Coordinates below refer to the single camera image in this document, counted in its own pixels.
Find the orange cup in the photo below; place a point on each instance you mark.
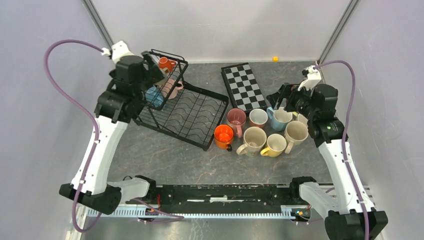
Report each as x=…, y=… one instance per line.
x=223, y=137

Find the black dish rack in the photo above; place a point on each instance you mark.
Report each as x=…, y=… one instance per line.
x=191, y=116

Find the yellow cup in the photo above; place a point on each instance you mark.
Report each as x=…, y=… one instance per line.
x=275, y=145

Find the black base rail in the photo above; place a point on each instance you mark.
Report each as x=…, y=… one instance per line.
x=223, y=198

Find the tan tall cup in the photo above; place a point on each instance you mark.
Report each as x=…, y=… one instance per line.
x=295, y=133

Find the pink floral mug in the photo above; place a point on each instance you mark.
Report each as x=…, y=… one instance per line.
x=236, y=119

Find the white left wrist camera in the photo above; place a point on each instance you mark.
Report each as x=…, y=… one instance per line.
x=117, y=51

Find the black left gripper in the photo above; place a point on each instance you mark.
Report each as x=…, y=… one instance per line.
x=154, y=74

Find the orange mug in basket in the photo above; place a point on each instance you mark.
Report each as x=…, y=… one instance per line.
x=167, y=65

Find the cream mug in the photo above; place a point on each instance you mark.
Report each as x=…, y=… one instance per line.
x=254, y=138

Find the black wire basket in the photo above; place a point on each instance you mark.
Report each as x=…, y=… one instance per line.
x=177, y=73

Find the blue cup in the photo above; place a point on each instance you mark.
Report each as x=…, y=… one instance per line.
x=154, y=97

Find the pale pink mug in rack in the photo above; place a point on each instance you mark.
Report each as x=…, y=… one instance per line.
x=171, y=88

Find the salmon pink mug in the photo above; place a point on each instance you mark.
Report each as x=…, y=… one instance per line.
x=258, y=118

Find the yellow mug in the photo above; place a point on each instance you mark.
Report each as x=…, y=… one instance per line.
x=299, y=117

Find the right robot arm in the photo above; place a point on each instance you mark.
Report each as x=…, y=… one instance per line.
x=351, y=215

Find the light blue mug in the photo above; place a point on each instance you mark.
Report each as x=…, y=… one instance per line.
x=279, y=118

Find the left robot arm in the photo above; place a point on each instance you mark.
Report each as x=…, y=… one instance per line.
x=121, y=102

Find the black white chessboard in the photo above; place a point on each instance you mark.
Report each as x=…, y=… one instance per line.
x=242, y=87

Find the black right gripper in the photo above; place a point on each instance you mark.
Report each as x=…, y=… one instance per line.
x=275, y=98

